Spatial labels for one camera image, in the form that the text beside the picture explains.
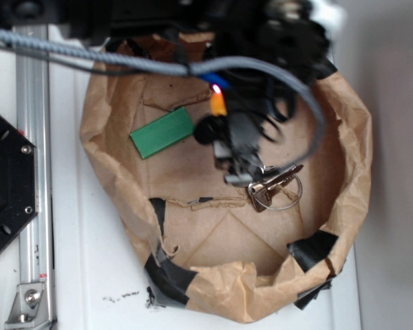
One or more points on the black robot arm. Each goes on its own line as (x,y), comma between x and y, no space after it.
(261,55)

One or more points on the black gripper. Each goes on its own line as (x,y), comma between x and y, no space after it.
(235,137)

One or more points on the silver key bunch on wire ring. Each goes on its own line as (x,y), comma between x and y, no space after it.
(261,193)

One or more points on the aluminium extrusion rail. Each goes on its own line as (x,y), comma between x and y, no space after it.
(36,243)

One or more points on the brown paper bag tray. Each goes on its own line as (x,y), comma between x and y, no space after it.
(201,242)

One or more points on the green rectangular block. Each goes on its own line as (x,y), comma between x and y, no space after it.
(162,133)

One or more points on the yellow rubber duck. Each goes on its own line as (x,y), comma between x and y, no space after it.
(217,105)

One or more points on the black hexagonal mount plate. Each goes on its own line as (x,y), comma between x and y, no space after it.
(17,183)

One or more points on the metal corner bracket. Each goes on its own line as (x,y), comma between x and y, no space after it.
(30,308)

